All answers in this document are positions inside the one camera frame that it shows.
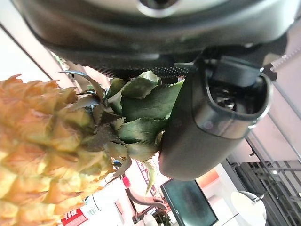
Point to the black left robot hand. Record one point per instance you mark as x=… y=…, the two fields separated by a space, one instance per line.
x=183 y=146

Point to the yellow pineapple with green crown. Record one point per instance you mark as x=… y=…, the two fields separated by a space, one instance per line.
x=47 y=146

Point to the black flat screen monitor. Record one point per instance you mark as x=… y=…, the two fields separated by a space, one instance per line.
x=188 y=202

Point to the white bottle with green label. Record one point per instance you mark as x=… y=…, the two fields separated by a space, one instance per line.
x=103 y=202

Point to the red sign with white letters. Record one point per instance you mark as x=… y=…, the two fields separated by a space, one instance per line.
x=74 y=217

